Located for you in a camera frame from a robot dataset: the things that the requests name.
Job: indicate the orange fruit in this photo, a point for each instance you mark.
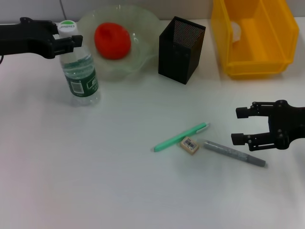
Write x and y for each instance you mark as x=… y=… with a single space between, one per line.
x=112 y=40

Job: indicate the grey marker pen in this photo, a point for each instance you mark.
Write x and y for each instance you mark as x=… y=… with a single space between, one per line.
x=233 y=153

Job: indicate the yellow plastic bin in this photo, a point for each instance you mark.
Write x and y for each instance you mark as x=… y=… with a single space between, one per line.
x=259 y=55

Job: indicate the white paper ball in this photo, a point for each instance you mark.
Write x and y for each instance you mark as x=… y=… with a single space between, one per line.
x=236 y=31

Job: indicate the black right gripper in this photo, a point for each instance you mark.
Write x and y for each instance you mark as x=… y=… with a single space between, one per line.
x=290 y=124

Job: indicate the green pen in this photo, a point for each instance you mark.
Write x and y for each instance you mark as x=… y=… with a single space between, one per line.
x=171 y=141

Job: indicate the black mesh pen holder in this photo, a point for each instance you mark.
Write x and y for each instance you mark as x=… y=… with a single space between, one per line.
x=176 y=59

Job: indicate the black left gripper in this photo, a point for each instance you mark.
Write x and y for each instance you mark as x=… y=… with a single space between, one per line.
x=23 y=39

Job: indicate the clear water bottle green label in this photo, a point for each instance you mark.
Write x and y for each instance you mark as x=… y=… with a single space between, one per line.
x=81 y=78

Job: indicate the beige eraser with barcode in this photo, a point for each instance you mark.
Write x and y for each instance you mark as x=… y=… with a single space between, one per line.
x=189 y=145

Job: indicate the clear glass fruit bowl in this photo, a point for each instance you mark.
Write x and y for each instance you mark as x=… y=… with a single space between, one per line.
x=140 y=47

